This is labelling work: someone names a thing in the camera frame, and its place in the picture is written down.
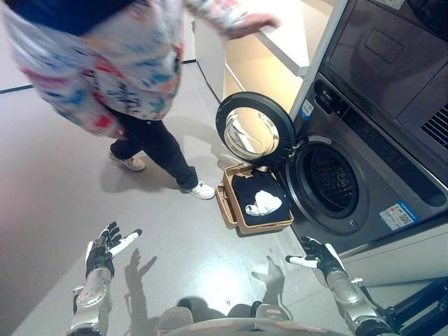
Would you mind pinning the silver robot left leg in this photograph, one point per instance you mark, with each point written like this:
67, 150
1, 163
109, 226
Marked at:
175, 316

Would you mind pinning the black clothes pile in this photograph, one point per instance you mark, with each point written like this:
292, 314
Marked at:
255, 185

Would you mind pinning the grey robot torso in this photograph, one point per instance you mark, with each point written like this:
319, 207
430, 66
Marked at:
245, 329

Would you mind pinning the blue white QR sticker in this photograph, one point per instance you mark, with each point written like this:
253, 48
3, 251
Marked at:
399, 216

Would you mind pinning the blue energy label sticker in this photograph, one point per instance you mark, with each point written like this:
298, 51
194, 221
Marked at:
306, 109

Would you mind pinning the white cabinet side panel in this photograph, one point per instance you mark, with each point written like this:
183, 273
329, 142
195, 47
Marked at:
315, 63

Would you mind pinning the silver robot right leg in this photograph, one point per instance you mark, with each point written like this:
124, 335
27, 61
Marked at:
273, 311

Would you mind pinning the white sneaker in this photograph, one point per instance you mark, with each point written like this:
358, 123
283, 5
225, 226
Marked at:
201, 190
129, 162

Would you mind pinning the silver robot leg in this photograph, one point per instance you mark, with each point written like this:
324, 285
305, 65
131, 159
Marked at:
273, 311
175, 316

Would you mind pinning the dark grey stacked dryer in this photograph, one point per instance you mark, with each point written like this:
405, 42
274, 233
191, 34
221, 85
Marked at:
385, 52

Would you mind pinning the white counter cabinet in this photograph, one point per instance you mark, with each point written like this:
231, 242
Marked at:
252, 63

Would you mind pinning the dark grey washing machine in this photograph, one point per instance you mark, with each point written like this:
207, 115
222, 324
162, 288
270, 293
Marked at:
402, 168

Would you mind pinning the white and grey garment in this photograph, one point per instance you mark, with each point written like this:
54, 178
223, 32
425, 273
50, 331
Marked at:
266, 202

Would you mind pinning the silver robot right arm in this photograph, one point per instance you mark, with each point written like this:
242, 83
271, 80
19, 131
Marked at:
350, 297

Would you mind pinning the woven wicker laundry basket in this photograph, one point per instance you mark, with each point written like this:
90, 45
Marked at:
260, 228

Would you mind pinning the white plinth panel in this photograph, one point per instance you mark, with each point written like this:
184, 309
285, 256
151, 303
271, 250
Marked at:
395, 259

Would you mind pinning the person in patterned jacket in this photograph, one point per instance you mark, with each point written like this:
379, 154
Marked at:
105, 63

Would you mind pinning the dark blue metal frame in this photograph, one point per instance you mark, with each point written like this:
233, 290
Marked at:
416, 308

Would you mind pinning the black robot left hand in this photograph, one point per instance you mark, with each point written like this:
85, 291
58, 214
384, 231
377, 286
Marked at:
101, 255

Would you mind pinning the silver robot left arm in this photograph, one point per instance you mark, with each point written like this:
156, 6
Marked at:
92, 297

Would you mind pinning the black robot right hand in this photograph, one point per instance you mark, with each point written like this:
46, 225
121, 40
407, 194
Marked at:
327, 257

